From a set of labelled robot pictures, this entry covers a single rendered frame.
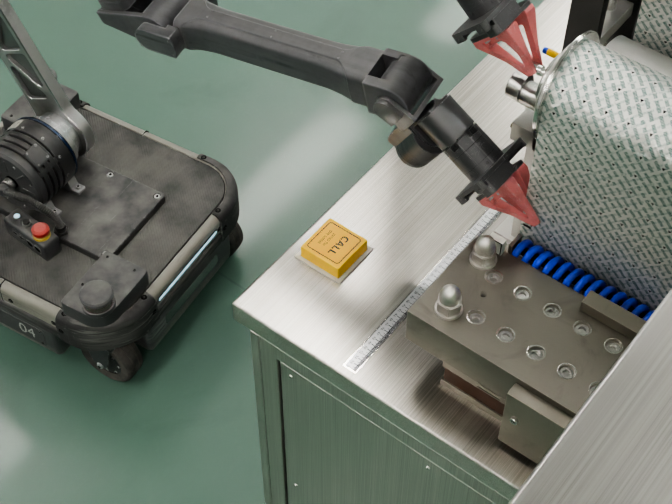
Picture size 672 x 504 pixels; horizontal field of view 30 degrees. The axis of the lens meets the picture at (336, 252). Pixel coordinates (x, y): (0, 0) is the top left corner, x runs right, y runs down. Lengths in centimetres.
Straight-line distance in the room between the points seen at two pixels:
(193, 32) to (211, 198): 105
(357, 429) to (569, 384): 37
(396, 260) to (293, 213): 126
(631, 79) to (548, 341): 34
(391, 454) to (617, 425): 101
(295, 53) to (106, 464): 127
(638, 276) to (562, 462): 87
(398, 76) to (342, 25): 194
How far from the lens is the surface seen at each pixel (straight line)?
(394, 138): 169
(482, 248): 161
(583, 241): 162
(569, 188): 157
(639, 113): 147
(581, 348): 158
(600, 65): 151
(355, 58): 163
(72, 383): 281
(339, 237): 180
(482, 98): 204
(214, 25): 174
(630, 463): 77
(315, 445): 191
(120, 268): 261
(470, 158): 161
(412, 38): 350
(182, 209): 275
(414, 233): 184
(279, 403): 189
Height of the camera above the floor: 231
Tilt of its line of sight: 51 degrees down
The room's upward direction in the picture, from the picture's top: straight up
